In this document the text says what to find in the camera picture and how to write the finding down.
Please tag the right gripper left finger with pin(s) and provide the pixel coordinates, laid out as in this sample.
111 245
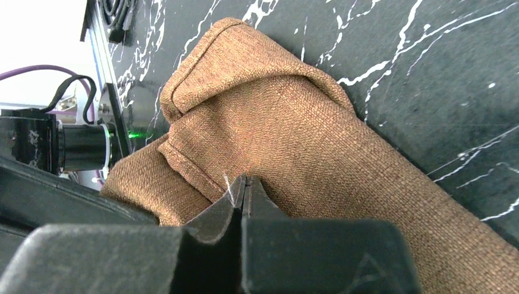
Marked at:
201 256

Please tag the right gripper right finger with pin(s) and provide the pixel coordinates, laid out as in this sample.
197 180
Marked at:
281 254

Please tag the brown burlap napkin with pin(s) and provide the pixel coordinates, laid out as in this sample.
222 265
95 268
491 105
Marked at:
241 103

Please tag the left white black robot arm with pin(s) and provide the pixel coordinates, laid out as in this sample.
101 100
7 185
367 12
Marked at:
36 150

